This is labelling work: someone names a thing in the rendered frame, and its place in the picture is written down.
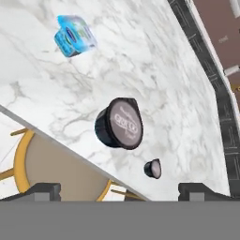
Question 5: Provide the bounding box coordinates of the round stool with gold frame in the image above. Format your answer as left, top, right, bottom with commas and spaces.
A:
0, 127, 145, 203

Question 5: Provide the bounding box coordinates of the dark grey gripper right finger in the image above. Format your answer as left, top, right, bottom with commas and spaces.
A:
177, 182, 233, 203

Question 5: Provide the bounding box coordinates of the brown cupboard run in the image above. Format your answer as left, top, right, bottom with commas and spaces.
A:
187, 0, 240, 111

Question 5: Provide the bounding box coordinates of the large black yogurt container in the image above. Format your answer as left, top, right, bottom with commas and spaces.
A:
94, 97, 144, 151

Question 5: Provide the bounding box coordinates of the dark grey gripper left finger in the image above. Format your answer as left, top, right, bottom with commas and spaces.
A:
0, 182, 62, 203

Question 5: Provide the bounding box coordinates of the small black yogurt container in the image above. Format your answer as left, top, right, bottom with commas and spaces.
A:
143, 157, 163, 180

